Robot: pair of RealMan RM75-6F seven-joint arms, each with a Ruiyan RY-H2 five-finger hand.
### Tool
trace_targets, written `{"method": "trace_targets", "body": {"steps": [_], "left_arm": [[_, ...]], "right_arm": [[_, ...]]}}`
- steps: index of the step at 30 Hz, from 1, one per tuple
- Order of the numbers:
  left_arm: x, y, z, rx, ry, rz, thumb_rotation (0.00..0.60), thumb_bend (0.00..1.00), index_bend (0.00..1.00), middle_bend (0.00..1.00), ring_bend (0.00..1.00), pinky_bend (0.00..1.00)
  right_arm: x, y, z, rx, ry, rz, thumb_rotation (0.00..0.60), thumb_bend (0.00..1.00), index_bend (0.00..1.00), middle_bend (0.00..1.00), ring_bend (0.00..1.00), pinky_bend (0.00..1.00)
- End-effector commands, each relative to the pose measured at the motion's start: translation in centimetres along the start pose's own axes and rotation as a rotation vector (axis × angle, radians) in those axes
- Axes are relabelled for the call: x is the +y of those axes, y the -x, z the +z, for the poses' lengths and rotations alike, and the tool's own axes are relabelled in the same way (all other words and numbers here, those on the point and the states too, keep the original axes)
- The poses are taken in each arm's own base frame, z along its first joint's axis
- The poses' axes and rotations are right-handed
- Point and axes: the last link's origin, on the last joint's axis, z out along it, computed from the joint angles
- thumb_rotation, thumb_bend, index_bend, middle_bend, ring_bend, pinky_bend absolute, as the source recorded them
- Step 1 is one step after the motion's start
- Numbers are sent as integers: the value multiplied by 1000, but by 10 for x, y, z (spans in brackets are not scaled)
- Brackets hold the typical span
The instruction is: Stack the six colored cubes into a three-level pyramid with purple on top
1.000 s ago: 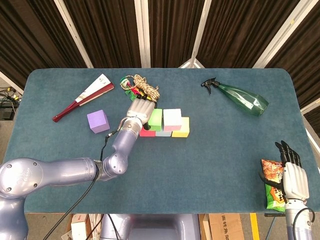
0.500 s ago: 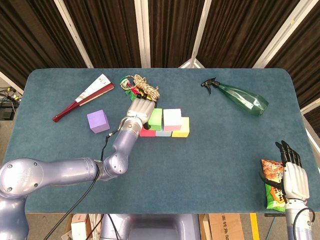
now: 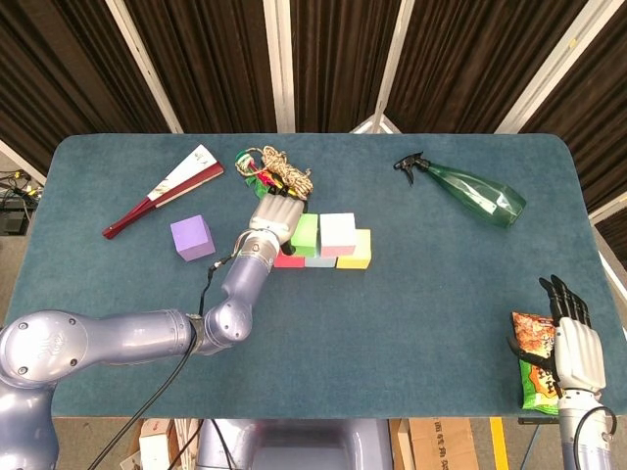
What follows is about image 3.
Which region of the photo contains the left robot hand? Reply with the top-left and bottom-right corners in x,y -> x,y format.
248,188 -> 306,257

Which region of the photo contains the snack packet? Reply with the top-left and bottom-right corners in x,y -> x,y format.
511,311 -> 564,411

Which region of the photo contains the colourful feather toy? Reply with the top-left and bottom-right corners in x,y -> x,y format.
233,149 -> 295,200

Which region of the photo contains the purple foam cube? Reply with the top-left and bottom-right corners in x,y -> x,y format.
169,213 -> 217,262

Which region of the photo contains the green foam cube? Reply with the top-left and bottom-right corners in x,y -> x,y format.
288,213 -> 319,258

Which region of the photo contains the dark brown curtain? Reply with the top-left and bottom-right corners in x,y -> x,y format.
0,0 -> 627,216

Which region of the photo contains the yellow foam cube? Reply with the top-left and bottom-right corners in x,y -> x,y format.
335,227 -> 372,270

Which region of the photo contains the black torso cable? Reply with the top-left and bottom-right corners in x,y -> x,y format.
210,419 -> 231,470

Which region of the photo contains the brown cardboard box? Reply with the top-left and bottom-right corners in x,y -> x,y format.
389,418 -> 479,470

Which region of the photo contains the black electronics box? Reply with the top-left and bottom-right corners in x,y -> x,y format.
0,208 -> 26,236

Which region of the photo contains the green plastic spray bottle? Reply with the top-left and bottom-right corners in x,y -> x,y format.
392,150 -> 528,230

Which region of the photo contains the coiled beige rope bundle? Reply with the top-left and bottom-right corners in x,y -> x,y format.
262,145 -> 314,202

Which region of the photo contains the pink foam cube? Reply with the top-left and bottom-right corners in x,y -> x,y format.
318,211 -> 359,259

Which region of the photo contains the grey-blue robot torso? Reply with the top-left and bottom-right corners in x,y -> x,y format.
195,418 -> 393,470

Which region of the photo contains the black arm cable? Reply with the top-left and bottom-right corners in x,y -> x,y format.
573,404 -> 618,470
90,254 -> 236,470

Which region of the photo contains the folded red paper fan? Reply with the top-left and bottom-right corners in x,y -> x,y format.
101,143 -> 225,241

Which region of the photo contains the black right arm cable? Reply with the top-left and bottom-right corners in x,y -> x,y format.
573,404 -> 618,470

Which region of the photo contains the blue felt table cloth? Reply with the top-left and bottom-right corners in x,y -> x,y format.
0,132 -> 627,420

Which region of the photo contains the white cardboard box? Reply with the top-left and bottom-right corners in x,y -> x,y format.
138,418 -> 172,470

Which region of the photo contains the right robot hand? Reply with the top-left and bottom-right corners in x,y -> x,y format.
506,274 -> 607,396

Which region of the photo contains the white partition frame post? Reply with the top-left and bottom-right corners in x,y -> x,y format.
263,0 -> 298,134
105,0 -> 185,134
0,138 -> 48,186
494,0 -> 614,134
348,0 -> 416,134
587,193 -> 627,295

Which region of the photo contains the red foam cube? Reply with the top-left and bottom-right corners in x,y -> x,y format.
272,252 -> 307,269

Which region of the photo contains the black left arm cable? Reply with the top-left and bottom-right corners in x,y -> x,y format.
90,254 -> 236,470

